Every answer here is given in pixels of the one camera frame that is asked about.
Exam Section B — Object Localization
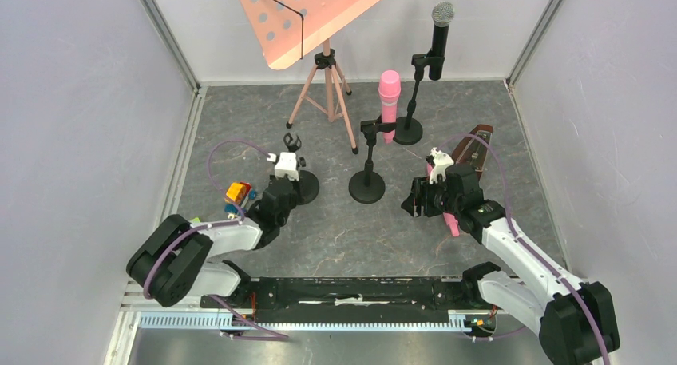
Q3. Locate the black microphone silver grille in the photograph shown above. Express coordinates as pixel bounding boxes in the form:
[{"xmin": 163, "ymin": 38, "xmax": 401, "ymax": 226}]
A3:
[{"xmin": 428, "ymin": 1, "xmax": 455, "ymax": 81}]

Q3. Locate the pink microphone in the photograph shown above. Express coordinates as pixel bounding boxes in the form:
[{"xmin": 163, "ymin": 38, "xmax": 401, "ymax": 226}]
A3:
[
  {"xmin": 426, "ymin": 163, "xmax": 461, "ymax": 237},
  {"xmin": 378, "ymin": 69, "xmax": 401, "ymax": 125}
]

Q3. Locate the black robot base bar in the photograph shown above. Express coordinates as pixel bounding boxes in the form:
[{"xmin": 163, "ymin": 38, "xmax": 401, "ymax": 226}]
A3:
[{"xmin": 225, "ymin": 276, "xmax": 492, "ymax": 323}]

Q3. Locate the colourful toy block stack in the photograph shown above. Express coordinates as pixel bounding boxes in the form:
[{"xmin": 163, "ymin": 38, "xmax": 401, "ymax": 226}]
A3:
[{"xmin": 224, "ymin": 181, "xmax": 258, "ymax": 220}]

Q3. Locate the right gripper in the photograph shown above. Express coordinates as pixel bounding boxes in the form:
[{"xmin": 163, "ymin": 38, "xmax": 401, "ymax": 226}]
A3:
[{"xmin": 400, "ymin": 173, "xmax": 461, "ymax": 217}]

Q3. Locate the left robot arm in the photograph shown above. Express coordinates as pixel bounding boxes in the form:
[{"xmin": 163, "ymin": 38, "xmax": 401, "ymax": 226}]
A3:
[{"xmin": 125, "ymin": 177, "xmax": 304, "ymax": 307}]

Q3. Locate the brown metronome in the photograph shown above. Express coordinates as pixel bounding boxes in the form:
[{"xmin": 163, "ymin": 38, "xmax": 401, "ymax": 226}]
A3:
[{"xmin": 451, "ymin": 124, "xmax": 493, "ymax": 178}]

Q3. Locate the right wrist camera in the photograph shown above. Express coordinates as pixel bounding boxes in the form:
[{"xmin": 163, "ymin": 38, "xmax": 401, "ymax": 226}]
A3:
[{"xmin": 426, "ymin": 148, "xmax": 454, "ymax": 184}]

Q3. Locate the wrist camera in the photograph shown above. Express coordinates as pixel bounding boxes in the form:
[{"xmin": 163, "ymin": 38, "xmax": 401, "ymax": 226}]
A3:
[
  {"xmin": 426, "ymin": 148, "xmax": 454, "ymax": 184},
  {"xmin": 266, "ymin": 152, "xmax": 300, "ymax": 181}
]

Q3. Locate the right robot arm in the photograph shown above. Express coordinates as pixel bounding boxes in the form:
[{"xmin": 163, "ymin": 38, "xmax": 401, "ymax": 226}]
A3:
[{"xmin": 402, "ymin": 164, "xmax": 620, "ymax": 364}]

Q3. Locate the pink music stand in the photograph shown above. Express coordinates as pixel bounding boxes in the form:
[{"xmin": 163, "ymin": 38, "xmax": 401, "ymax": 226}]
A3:
[{"xmin": 239, "ymin": 0, "xmax": 381, "ymax": 153}]

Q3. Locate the black microphone stand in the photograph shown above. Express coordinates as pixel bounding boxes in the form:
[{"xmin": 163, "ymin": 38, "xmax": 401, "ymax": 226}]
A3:
[
  {"xmin": 394, "ymin": 54, "xmax": 445, "ymax": 145},
  {"xmin": 348, "ymin": 116, "xmax": 396, "ymax": 204},
  {"xmin": 283, "ymin": 133, "xmax": 319, "ymax": 205}
]

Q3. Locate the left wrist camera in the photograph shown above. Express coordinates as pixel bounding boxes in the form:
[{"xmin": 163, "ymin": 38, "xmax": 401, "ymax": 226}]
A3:
[{"xmin": 266, "ymin": 152, "xmax": 300, "ymax": 181}]

